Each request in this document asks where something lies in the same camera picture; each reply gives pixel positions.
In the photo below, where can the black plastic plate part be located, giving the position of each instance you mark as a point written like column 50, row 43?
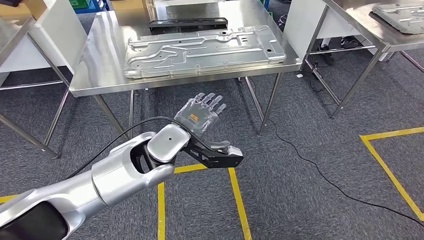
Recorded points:
column 188, row 24

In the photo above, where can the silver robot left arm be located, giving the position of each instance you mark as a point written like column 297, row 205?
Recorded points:
column 99, row 182

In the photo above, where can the stainless steel workbench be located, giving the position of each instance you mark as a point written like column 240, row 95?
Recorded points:
column 99, row 59

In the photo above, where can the stamped sheet metal panel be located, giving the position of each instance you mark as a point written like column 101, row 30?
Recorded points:
column 400, row 15
column 205, row 51

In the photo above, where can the white cabinet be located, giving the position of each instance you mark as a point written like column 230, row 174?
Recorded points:
column 56, row 36
column 301, row 23

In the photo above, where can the person's foot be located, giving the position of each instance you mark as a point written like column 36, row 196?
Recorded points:
column 328, row 54

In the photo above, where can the brown cardboard box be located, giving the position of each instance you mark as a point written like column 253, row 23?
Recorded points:
column 33, row 6
column 127, row 4

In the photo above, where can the blue cart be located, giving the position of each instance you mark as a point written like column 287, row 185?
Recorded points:
column 96, row 6

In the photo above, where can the green plastic crate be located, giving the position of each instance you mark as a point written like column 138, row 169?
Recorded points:
column 79, row 3

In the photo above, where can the stainless steel table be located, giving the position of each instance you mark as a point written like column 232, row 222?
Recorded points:
column 16, row 39
column 371, row 23

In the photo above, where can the yellow floor tape square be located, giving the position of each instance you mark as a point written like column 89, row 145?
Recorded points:
column 6, row 198
column 391, row 172

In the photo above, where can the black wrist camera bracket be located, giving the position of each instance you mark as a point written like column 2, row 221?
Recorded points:
column 218, row 157

